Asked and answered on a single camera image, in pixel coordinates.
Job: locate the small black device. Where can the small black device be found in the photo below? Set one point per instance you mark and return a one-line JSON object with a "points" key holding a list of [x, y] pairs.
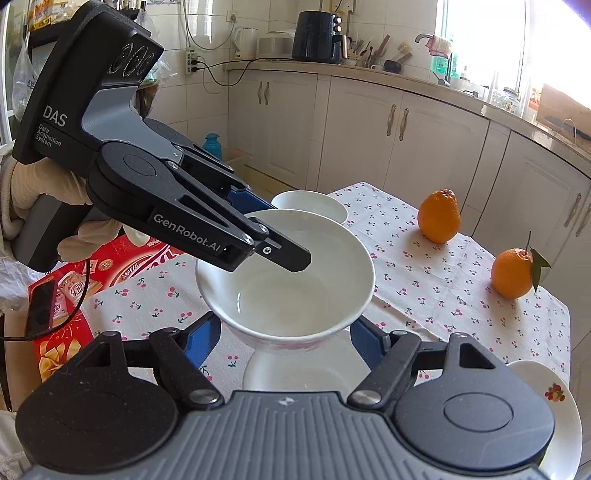
{"points": [[41, 307]]}

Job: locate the green dish soap bottle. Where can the green dish soap bottle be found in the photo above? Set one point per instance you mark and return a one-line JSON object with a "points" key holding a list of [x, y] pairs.
{"points": [[443, 62]]}

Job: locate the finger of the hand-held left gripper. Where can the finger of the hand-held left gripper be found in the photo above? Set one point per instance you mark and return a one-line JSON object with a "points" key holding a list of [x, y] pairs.
{"points": [[249, 201], [207, 230]]}

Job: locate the cherry-print tablecloth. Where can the cherry-print tablecloth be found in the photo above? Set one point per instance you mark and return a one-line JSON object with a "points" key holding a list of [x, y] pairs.
{"points": [[438, 300]]}

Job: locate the white rice cooker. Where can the white rice cooker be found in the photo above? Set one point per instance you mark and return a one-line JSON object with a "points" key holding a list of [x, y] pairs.
{"points": [[274, 46]]}

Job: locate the white power strip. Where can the white power strip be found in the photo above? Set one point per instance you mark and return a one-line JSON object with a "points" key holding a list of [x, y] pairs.
{"points": [[190, 60]]}

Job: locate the cluster of kitchen utensils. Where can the cluster of kitchen utensils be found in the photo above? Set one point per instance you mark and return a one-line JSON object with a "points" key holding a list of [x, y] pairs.
{"points": [[383, 53]]}

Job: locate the small white bowl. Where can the small white bowl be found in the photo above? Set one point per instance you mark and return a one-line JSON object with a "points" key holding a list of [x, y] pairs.
{"points": [[300, 369]]}

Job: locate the round orange with leaf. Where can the round orange with leaf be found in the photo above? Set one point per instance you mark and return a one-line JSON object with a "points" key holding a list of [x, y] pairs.
{"points": [[510, 274]]}

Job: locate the hanging clear plastic bag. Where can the hanging clear plastic bag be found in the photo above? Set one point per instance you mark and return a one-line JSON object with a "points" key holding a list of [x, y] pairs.
{"points": [[23, 74]]}

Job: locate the dark air fryer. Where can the dark air fryer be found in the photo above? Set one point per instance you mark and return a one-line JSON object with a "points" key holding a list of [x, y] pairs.
{"points": [[318, 39]]}

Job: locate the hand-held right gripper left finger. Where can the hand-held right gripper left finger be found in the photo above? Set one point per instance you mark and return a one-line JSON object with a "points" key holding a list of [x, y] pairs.
{"points": [[203, 341]]}

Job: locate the blue plastic bottle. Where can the blue plastic bottle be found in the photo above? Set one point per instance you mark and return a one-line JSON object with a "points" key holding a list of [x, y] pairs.
{"points": [[213, 147]]}

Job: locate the white bowl with pink print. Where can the white bowl with pink print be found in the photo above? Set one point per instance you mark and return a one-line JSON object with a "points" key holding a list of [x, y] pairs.
{"points": [[286, 295], [314, 205]]}

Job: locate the metal sink faucet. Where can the metal sink faucet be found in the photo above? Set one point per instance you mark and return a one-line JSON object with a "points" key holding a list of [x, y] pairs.
{"points": [[422, 38]]}

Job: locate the white electric kettle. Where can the white electric kettle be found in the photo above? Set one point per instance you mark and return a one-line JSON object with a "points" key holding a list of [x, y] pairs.
{"points": [[244, 44]]}

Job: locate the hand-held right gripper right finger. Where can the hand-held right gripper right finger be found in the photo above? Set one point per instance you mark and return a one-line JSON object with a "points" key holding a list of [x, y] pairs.
{"points": [[365, 342]]}

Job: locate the red printed gift box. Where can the red printed gift box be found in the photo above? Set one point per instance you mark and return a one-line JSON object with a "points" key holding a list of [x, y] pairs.
{"points": [[69, 341]]}

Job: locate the person's left forearm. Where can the person's left forearm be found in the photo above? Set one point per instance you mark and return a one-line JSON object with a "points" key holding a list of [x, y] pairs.
{"points": [[4, 194]]}

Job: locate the wooden cutting board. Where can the wooden cutting board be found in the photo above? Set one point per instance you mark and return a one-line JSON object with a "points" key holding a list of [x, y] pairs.
{"points": [[561, 104]]}

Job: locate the person's left hand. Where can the person's left hand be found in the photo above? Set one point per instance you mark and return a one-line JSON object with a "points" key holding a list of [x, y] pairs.
{"points": [[46, 184]]}

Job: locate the pear-shaped orange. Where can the pear-shaped orange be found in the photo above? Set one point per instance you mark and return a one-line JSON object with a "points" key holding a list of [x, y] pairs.
{"points": [[438, 221]]}

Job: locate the large white fruit-print plate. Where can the large white fruit-print plate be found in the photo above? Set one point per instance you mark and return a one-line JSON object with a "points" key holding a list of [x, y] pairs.
{"points": [[563, 438]]}

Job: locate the white kitchen cabinet unit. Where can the white kitchen cabinet unit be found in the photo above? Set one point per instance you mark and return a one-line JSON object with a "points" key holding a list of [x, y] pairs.
{"points": [[360, 138]]}

